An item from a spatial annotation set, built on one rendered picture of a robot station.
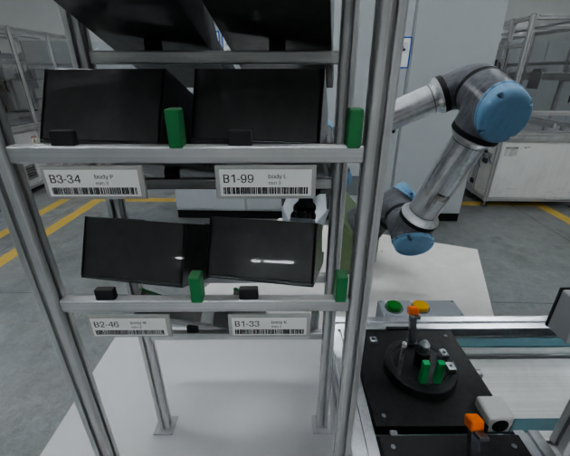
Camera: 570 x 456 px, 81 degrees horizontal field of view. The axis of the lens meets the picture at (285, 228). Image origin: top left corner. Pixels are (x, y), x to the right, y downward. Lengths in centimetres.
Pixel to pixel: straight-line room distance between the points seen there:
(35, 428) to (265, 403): 152
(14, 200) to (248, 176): 21
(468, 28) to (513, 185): 205
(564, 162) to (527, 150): 48
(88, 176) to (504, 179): 478
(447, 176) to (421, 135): 282
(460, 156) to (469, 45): 295
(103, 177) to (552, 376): 95
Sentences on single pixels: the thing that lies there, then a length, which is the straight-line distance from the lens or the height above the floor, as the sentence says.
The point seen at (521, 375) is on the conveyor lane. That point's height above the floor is 92.
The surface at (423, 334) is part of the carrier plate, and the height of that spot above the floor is 97.
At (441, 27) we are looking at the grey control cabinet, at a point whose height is 190.
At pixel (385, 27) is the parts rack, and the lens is 29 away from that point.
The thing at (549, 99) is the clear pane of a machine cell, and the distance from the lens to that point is 492.
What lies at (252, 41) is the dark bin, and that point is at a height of 156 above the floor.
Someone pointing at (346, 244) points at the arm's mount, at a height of 98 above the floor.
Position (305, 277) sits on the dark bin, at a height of 131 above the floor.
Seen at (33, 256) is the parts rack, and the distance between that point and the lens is 40.
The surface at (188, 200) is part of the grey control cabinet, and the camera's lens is 394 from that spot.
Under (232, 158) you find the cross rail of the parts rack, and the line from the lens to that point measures 30.
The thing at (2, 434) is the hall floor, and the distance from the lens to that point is 225.
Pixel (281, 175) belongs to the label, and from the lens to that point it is 29.
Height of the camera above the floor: 153
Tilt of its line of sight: 25 degrees down
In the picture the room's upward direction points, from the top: straight up
